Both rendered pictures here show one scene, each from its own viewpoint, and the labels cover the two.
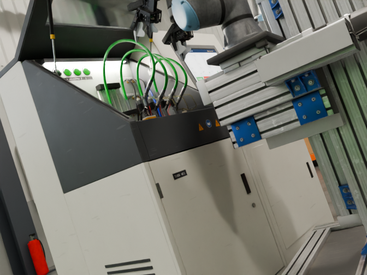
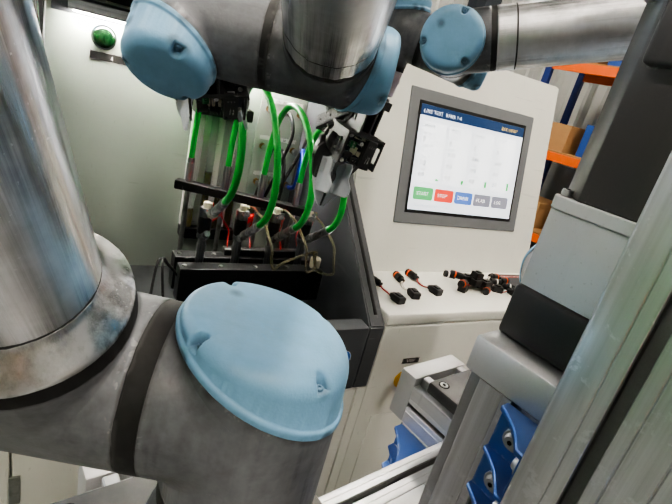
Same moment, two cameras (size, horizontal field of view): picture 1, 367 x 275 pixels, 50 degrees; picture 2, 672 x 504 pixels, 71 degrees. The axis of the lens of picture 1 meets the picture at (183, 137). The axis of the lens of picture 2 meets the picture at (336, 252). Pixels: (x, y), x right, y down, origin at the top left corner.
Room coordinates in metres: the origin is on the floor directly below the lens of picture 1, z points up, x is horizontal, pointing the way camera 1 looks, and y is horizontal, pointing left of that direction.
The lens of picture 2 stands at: (1.11, -0.42, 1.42)
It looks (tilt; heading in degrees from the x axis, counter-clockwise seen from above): 20 degrees down; 18
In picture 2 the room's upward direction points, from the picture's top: 14 degrees clockwise
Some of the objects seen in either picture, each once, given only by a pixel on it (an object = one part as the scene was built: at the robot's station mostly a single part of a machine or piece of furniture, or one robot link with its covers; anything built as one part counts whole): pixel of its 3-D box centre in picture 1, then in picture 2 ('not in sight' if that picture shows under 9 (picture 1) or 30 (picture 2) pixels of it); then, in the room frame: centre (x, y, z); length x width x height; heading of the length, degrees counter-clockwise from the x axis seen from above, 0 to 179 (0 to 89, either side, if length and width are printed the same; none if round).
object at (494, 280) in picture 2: not in sight; (483, 280); (2.39, -0.44, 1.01); 0.23 x 0.11 x 0.06; 140
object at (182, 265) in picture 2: not in sight; (245, 288); (2.01, 0.07, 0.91); 0.34 x 0.10 x 0.15; 140
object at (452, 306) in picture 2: not in sight; (469, 294); (2.36, -0.42, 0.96); 0.70 x 0.22 x 0.03; 140
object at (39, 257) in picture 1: (37, 253); not in sight; (5.10, 2.24, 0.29); 0.17 x 0.15 x 0.54; 150
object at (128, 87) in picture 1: (133, 96); (278, 147); (2.27, 0.19, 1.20); 0.13 x 0.03 x 0.31; 140
